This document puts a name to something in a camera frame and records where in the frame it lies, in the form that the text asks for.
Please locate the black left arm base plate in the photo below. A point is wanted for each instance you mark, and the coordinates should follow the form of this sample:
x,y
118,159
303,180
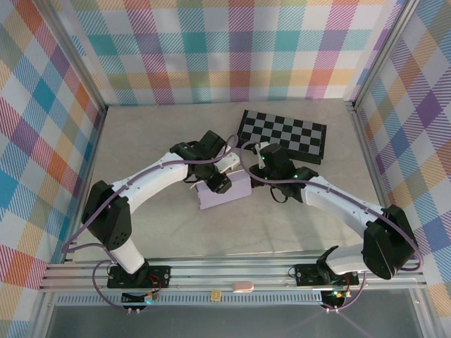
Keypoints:
x,y
158,274

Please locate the black folding chess board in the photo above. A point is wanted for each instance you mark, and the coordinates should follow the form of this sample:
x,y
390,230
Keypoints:
x,y
282,130

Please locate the aluminium frame post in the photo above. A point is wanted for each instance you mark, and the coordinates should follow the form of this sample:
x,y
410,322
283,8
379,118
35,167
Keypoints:
x,y
86,74
382,53

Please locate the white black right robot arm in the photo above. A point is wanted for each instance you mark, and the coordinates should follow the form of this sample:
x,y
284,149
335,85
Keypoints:
x,y
338,200

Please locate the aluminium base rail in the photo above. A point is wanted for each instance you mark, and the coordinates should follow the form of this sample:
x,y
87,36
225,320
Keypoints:
x,y
211,273

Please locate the small yellow tag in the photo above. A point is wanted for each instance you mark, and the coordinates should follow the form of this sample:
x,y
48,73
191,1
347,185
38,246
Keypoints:
x,y
216,295

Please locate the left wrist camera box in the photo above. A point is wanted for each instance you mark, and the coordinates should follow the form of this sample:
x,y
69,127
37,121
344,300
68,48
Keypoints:
x,y
229,162

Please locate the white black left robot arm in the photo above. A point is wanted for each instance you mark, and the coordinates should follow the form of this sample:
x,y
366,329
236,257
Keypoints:
x,y
151,179

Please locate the aluminium side rail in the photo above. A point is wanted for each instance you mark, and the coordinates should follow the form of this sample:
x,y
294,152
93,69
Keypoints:
x,y
365,141
94,141

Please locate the pink oval object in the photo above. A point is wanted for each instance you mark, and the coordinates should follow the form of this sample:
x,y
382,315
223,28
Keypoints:
x,y
242,287

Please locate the white purple paper box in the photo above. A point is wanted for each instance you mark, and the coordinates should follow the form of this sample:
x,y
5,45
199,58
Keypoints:
x,y
239,186

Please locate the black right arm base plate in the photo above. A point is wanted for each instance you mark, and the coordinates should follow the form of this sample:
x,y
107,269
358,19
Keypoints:
x,y
306,274

